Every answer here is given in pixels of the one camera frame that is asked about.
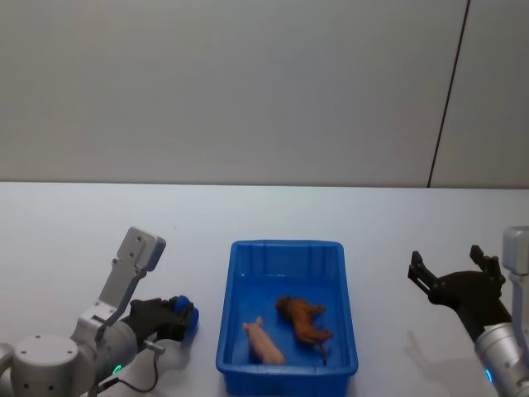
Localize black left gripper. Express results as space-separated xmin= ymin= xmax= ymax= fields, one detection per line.
xmin=122 ymin=295 xmax=197 ymax=344

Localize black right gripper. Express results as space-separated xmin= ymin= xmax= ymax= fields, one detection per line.
xmin=407 ymin=244 xmax=514 ymax=342

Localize small blue toy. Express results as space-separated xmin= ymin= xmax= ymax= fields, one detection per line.
xmin=171 ymin=294 xmax=201 ymax=332

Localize pink toy pig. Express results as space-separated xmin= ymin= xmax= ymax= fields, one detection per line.
xmin=241 ymin=316 xmax=287 ymax=366

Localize blue plastic bin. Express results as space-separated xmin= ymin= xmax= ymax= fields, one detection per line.
xmin=215 ymin=239 xmax=360 ymax=394

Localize brown toy lion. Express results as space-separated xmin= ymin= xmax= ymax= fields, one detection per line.
xmin=275 ymin=295 xmax=335 ymax=366

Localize thin dark gripper cable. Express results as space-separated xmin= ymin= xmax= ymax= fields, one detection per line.
xmin=95 ymin=339 xmax=167 ymax=393

